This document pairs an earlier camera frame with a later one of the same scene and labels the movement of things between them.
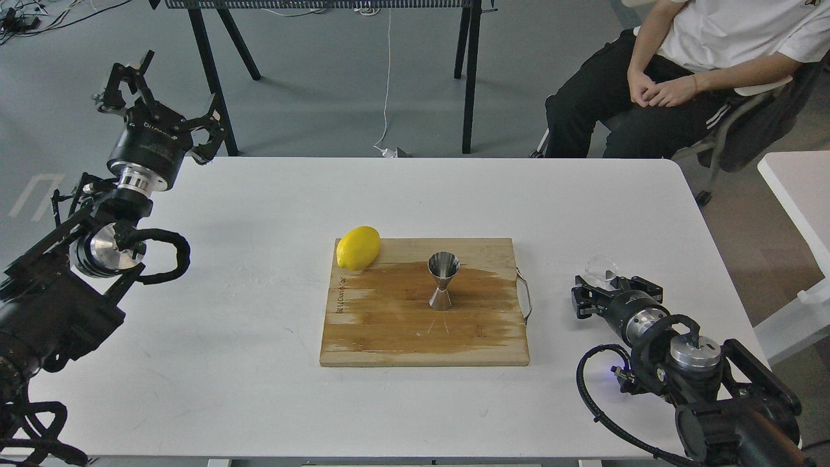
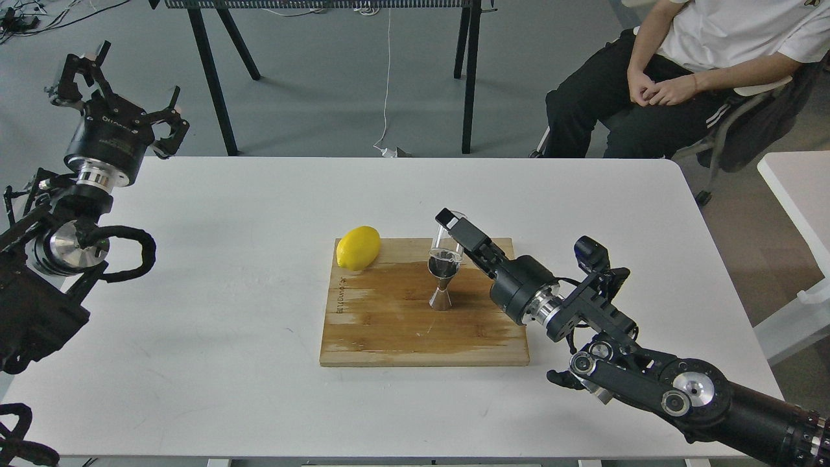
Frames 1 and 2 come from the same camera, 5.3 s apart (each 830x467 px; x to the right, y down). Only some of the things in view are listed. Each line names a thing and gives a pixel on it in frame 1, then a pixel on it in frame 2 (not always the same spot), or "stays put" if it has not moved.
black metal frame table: x=468 y=26 stays put
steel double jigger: x=442 y=265 stays put
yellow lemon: x=358 y=248 stays put
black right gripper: x=629 y=311 → x=519 y=286
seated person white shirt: x=670 y=78 stays put
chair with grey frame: x=764 y=114 stays put
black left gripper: x=154 y=141 → x=110 y=139
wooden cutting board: x=380 y=315 stays put
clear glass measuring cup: x=595 y=272 → x=446 y=246
